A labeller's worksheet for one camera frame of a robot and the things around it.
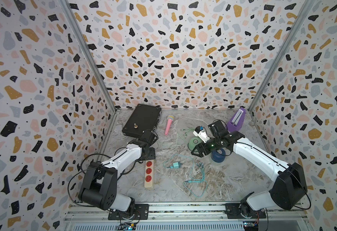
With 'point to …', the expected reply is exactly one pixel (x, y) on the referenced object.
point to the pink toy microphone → (170, 117)
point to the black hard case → (144, 118)
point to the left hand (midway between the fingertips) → (149, 155)
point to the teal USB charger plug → (177, 165)
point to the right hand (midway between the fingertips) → (196, 150)
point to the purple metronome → (237, 121)
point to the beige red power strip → (149, 173)
